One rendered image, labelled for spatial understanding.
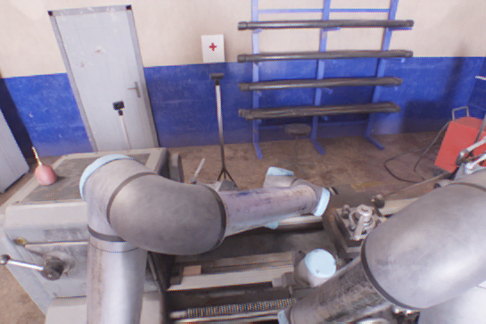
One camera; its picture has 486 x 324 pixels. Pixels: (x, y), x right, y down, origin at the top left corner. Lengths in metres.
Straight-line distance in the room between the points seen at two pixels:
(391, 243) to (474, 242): 0.08
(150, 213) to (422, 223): 0.35
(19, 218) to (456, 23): 5.55
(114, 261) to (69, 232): 0.62
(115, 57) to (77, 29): 0.59
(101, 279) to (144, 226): 0.20
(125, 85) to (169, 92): 0.66
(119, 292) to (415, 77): 5.07
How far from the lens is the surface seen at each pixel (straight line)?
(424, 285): 0.37
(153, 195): 0.39
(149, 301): 1.32
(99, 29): 4.25
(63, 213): 1.12
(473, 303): 0.52
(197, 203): 0.39
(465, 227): 0.36
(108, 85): 4.35
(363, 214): 1.15
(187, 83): 4.09
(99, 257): 0.53
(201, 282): 1.31
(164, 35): 4.05
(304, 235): 1.65
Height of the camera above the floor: 1.90
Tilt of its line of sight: 30 degrees down
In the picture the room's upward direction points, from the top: 2 degrees counter-clockwise
